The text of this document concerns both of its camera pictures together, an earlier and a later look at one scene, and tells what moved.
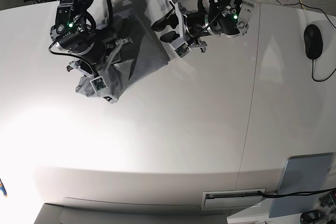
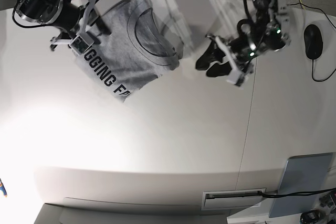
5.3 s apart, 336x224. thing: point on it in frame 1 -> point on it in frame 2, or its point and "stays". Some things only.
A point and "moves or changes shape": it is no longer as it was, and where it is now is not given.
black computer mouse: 313,41 stays
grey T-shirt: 143,51 moves or changes shape
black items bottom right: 324,211 stays
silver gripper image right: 184,46 -> 214,53
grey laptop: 302,173 stays
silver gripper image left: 119,43 -> 82,41
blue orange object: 2,188 stays
